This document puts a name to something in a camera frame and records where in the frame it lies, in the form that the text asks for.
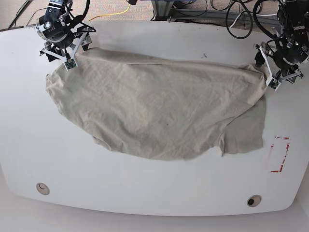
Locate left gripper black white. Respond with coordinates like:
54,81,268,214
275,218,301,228
254,42,304,84

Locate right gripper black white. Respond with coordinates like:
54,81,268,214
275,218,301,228
40,26,97,63

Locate beige grey t-shirt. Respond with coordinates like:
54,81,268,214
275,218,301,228
46,48,267,160

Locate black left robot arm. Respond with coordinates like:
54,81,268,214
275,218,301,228
252,0,309,90

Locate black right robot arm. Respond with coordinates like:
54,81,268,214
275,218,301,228
35,0,96,70

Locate red tape rectangle marking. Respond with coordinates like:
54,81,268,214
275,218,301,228
268,137,290,173

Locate right round table grommet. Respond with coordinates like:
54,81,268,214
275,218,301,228
247,195,262,207

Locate round table grommet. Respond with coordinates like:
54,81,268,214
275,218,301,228
36,183,50,196
247,195,262,207

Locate left round table grommet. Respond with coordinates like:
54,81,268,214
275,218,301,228
36,183,50,196

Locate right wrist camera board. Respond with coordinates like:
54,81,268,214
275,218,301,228
64,58,78,71

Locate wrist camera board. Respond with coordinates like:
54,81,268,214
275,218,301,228
266,76,281,91
64,58,78,71

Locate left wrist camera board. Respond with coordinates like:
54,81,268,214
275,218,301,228
266,76,281,91

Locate black coiled cables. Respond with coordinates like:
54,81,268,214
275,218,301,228
210,0,281,41

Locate yellow cable on floor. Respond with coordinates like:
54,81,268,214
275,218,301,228
88,2,131,22

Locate aluminium frame rail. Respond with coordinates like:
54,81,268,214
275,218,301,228
150,0,281,39

